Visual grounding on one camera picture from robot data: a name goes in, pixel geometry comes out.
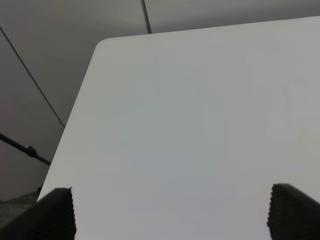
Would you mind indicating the blue metal bar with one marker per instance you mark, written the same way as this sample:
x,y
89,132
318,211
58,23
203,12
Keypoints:
x,y
30,151

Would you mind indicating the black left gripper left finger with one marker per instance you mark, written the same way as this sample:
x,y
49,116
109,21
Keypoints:
x,y
51,218

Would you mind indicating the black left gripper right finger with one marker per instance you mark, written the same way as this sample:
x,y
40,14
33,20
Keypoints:
x,y
293,215

